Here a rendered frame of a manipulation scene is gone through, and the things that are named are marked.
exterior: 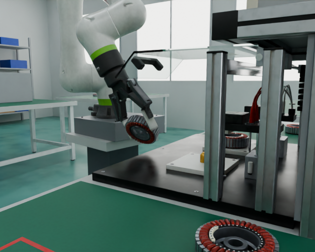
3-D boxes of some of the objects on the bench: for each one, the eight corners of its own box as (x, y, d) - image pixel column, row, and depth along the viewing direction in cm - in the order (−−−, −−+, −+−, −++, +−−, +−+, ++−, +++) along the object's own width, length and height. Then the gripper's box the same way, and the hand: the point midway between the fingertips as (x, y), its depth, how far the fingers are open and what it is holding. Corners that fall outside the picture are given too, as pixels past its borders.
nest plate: (202, 150, 97) (202, 146, 97) (218, 142, 110) (218, 139, 109) (247, 156, 89) (248, 152, 89) (259, 147, 102) (259, 143, 102)
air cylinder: (243, 177, 70) (244, 155, 69) (251, 169, 76) (252, 149, 75) (265, 181, 67) (267, 158, 66) (272, 172, 73) (273, 151, 73)
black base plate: (92, 180, 74) (91, 172, 74) (196, 138, 128) (196, 133, 128) (293, 230, 50) (294, 217, 49) (318, 152, 103) (318, 146, 103)
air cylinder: (265, 155, 90) (266, 138, 89) (270, 150, 96) (271, 134, 95) (283, 158, 87) (284, 140, 87) (287, 152, 94) (288, 136, 93)
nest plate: (165, 168, 77) (165, 164, 77) (190, 156, 89) (190, 152, 89) (220, 178, 69) (220, 173, 69) (239, 163, 81) (239, 159, 81)
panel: (292, 220, 49) (307, 34, 44) (318, 145, 104) (325, 60, 99) (300, 221, 48) (315, 33, 43) (321, 146, 103) (329, 59, 99)
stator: (210, 146, 97) (211, 135, 96) (219, 140, 107) (220, 130, 106) (245, 150, 92) (246, 138, 91) (251, 143, 102) (251, 133, 101)
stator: (287, 134, 136) (287, 126, 136) (282, 130, 147) (283, 123, 146) (313, 135, 134) (313, 127, 133) (306, 131, 144) (307, 124, 144)
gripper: (141, 53, 88) (174, 119, 89) (105, 83, 105) (133, 137, 106) (123, 58, 83) (157, 128, 84) (88, 88, 101) (117, 146, 101)
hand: (141, 128), depth 95 cm, fingers closed on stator, 11 cm apart
